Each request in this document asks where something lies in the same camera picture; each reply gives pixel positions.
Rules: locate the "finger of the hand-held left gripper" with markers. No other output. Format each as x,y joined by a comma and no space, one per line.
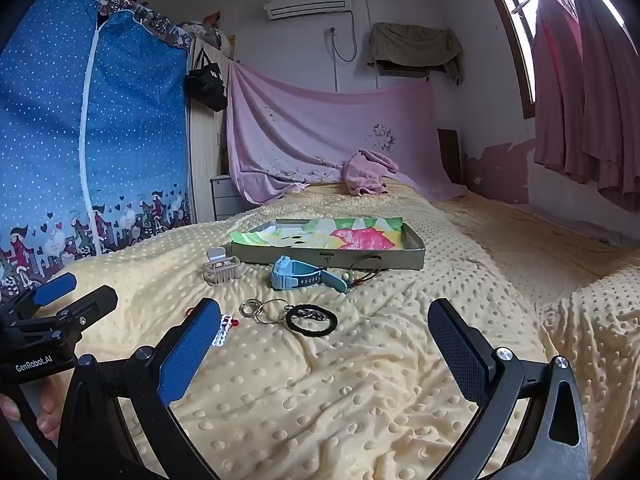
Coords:
87,310
52,287

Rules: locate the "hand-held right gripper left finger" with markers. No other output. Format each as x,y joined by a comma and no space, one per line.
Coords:
190,355

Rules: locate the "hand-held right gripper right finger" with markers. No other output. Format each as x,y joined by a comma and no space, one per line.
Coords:
455,345

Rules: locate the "metal key rings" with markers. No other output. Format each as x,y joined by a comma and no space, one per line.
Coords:
253,311

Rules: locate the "blue smartwatch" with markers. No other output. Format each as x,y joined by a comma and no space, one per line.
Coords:
295,275

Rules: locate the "cardboard tray box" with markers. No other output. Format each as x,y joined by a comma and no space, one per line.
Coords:
350,260

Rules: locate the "person's left hand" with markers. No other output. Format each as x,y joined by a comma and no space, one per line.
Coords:
50,410

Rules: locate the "red white hair clip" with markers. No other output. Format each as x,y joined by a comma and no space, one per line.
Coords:
222,332

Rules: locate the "beige hair claw clip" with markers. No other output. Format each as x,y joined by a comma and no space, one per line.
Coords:
222,270

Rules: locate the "yellow dotted blanket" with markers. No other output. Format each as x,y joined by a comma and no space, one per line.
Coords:
350,385

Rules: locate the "blue dotted wardrobe cover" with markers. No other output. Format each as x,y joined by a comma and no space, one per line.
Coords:
50,135

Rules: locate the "grey drawer unit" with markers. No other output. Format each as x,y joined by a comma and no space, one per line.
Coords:
227,200

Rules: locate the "wooden cabinet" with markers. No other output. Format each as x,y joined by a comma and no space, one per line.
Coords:
202,160

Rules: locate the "brown board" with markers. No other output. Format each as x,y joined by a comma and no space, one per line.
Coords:
449,155

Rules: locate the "pink crumpled towel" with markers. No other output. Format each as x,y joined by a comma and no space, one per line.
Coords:
367,170

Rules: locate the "black bag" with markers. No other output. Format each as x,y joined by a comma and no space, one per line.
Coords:
207,85

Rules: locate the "pink hanging sheet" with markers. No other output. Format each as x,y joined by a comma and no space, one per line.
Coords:
310,130

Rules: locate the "pink curtain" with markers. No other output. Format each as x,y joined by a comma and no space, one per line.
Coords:
585,85

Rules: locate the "grey cloth bundle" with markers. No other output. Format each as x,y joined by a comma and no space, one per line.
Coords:
205,32

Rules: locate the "olive cloth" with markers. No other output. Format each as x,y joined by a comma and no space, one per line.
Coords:
415,42

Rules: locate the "window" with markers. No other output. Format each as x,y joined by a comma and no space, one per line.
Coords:
522,30

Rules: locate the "white air conditioner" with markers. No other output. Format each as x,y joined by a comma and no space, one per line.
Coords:
307,2

